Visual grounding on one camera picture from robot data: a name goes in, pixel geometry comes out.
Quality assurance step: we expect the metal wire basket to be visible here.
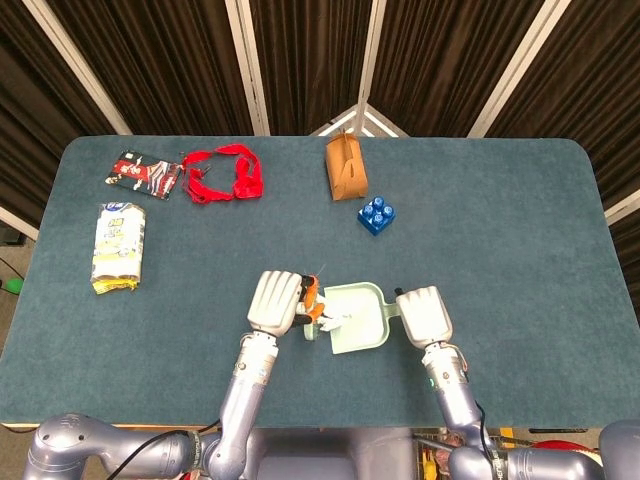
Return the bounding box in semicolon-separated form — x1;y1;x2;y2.
414;432;501;480

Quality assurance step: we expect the blue toy building block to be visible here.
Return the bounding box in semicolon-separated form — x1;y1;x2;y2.
356;195;399;236

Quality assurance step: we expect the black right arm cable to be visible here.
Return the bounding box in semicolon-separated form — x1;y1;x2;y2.
472;399;496;454

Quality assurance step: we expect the dark brown curtain panel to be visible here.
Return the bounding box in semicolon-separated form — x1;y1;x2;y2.
47;0;256;135
487;0;640;271
0;0;119;226
369;0;544;139
248;0;374;135

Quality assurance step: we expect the mint green dustpan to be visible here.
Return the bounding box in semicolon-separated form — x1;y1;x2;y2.
323;282;401;355

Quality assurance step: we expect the red fabric ribbon strap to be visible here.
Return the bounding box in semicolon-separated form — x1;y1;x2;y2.
180;144;265;205

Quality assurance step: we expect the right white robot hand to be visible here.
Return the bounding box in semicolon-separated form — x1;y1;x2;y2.
394;285;455;350

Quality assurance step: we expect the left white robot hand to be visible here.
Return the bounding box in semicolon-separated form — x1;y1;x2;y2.
246;269;329;338

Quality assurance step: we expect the black red snack packet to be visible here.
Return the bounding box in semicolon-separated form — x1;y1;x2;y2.
104;151;180;201

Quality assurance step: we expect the white yellow plastic roll pack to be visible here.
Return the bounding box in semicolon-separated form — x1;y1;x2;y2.
89;201;147;296

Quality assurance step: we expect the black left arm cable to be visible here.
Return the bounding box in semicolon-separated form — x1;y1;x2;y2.
107;419;221;480

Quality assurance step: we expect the silver robot torso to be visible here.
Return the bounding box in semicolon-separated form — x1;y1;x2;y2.
249;428;419;480

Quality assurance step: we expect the mint green hand broom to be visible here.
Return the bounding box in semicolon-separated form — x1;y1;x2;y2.
302;264;331;344

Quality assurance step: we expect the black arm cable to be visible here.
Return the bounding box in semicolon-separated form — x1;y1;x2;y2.
472;399;496;454
107;419;221;480

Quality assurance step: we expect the white partition frame post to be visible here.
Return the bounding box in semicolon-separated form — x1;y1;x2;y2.
355;0;390;134
603;188;640;224
467;0;562;139
22;0;132;135
0;205;40;241
224;0;272;135

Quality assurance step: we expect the red white round object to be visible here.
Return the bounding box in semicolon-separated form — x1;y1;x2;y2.
534;439;589;451

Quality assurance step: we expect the white folding screen base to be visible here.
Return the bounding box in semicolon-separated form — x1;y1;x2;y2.
308;102;412;139

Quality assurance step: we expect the brown paper gift box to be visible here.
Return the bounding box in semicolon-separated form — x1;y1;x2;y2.
325;132;370;203

